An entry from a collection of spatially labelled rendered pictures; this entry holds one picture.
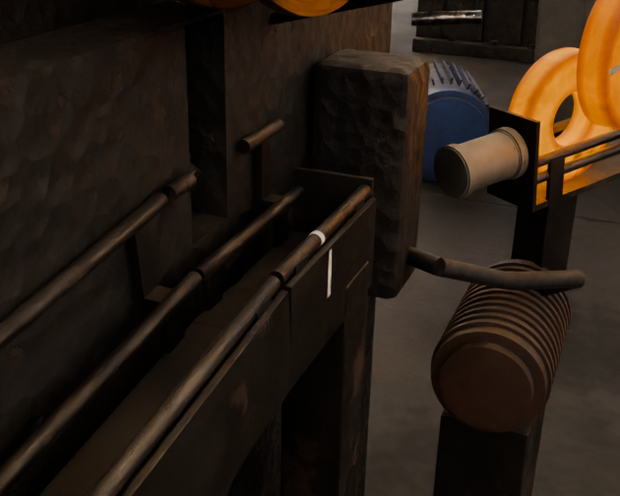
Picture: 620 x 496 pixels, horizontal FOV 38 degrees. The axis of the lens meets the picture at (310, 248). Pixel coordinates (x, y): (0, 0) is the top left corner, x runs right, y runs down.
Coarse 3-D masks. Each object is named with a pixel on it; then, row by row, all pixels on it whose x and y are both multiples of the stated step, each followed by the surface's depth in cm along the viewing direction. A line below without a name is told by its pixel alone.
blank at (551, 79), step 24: (576, 48) 101; (528, 72) 99; (552, 72) 98; (576, 72) 99; (528, 96) 98; (552, 96) 99; (576, 96) 105; (552, 120) 100; (576, 120) 106; (552, 144) 102
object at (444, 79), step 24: (432, 72) 291; (456, 72) 286; (432, 96) 266; (456, 96) 266; (480, 96) 278; (432, 120) 267; (456, 120) 267; (480, 120) 267; (432, 144) 270; (432, 168) 273
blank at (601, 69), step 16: (608, 0) 85; (592, 16) 85; (608, 16) 84; (592, 32) 85; (608, 32) 84; (592, 48) 85; (608, 48) 84; (592, 64) 85; (608, 64) 85; (592, 80) 86; (608, 80) 85; (592, 96) 87; (608, 96) 86; (592, 112) 89; (608, 112) 88
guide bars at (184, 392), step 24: (360, 192) 76; (336, 216) 71; (312, 240) 67; (288, 264) 63; (264, 288) 60; (240, 312) 57; (264, 312) 59; (240, 336) 56; (216, 360) 54; (192, 384) 51; (168, 408) 49; (144, 432) 48; (168, 432) 51; (120, 456) 46; (144, 456) 47; (120, 480) 45
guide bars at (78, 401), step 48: (240, 144) 73; (288, 192) 79; (144, 240) 60; (240, 240) 69; (48, 288) 51; (144, 288) 61; (192, 288) 63; (0, 336) 47; (144, 336) 58; (96, 384) 53; (48, 432) 50; (0, 480) 46
